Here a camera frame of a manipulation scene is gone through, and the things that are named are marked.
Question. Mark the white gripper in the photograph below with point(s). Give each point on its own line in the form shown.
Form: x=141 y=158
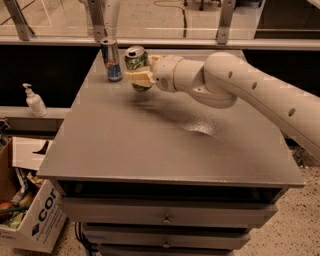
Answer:
x=165 y=72

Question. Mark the green soda can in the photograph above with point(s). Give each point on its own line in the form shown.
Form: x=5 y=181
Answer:
x=136 y=57

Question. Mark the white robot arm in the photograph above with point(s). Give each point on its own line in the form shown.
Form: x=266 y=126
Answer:
x=223 y=78

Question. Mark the redbull can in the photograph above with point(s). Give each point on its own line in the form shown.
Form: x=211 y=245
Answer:
x=111 y=59

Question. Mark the grey drawer cabinet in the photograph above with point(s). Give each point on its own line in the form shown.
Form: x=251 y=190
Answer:
x=159 y=174

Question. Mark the white pump bottle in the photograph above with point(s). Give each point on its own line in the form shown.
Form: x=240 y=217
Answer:
x=35 y=102

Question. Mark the white cardboard box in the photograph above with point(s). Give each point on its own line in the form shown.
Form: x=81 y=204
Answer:
x=36 y=220

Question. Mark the red tomato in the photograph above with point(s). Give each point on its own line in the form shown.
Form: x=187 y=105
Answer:
x=4 y=209

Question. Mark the metal railing frame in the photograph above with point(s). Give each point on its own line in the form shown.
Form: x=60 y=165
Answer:
x=224 y=24

